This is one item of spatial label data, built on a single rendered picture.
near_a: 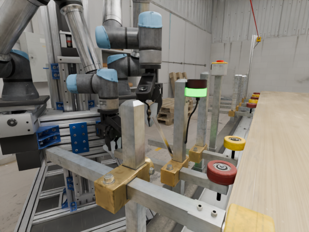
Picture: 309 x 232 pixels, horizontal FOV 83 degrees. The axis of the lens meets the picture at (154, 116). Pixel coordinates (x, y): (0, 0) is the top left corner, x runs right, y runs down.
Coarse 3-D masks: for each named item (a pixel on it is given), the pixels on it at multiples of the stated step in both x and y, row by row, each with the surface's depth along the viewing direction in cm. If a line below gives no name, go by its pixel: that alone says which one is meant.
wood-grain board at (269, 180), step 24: (264, 96) 202; (288, 96) 202; (264, 120) 100; (288, 120) 100; (264, 144) 67; (288, 144) 67; (240, 168) 50; (264, 168) 50; (288, 168) 50; (240, 192) 40; (264, 192) 40; (288, 192) 40; (288, 216) 33
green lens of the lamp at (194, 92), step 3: (186, 90) 53; (189, 90) 51; (192, 90) 51; (195, 90) 50; (198, 90) 50; (201, 90) 50; (204, 90) 51; (186, 93) 53; (189, 93) 52; (192, 93) 51; (195, 93) 50; (198, 93) 50; (201, 93) 50; (204, 93) 51; (192, 96) 51; (195, 96) 51; (198, 96) 51; (201, 96) 51
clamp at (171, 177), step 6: (186, 156) 64; (168, 162) 59; (174, 162) 59; (180, 162) 59; (186, 162) 61; (162, 168) 55; (174, 168) 55; (180, 168) 56; (162, 174) 55; (168, 174) 54; (174, 174) 53; (162, 180) 56; (168, 180) 55; (174, 180) 53; (174, 186) 54
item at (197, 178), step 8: (120, 152) 69; (152, 160) 63; (160, 160) 63; (160, 168) 60; (184, 168) 57; (184, 176) 55; (192, 176) 54; (200, 176) 53; (200, 184) 53; (208, 184) 51; (216, 184) 50; (224, 192) 49
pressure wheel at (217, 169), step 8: (216, 160) 53; (208, 168) 49; (216, 168) 49; (224, 168) 49; (232, 168) 48; (208, 176) 49; (216, 176) 47; (224, 176) 46; (232, 176) 46; (224, 184) 46
